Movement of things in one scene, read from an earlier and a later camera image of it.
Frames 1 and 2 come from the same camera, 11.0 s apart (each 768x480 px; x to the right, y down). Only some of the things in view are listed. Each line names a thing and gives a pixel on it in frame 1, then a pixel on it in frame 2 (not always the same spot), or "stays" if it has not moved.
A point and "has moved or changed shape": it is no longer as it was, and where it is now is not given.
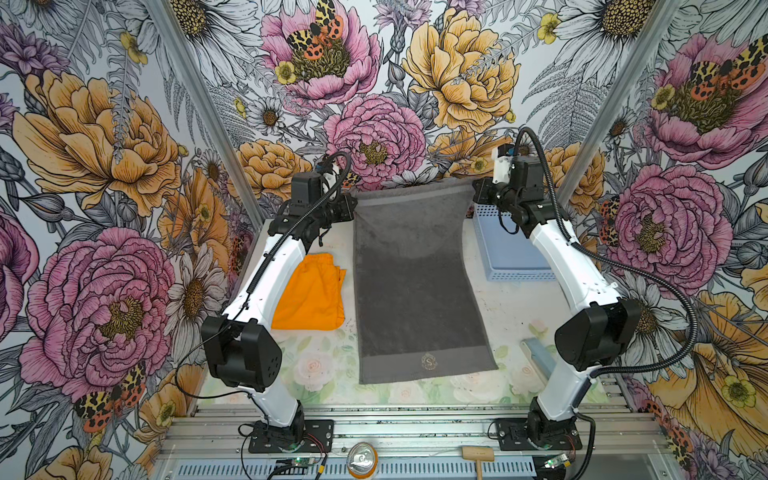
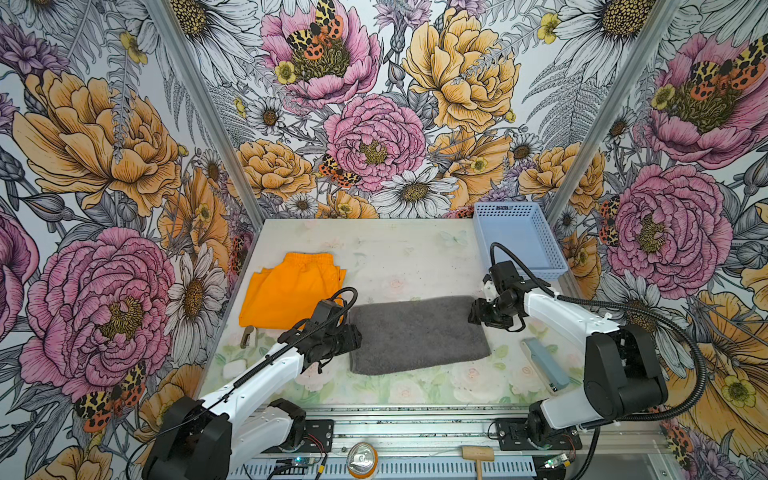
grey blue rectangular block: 539,353 stays
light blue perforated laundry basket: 509,253 stays
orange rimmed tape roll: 362,460 stays
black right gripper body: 502,194 → 495,313
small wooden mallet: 478,454 stays
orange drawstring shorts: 313,299 stays
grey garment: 421,308 has moved or changed shape
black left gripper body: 337,210 → 340,342
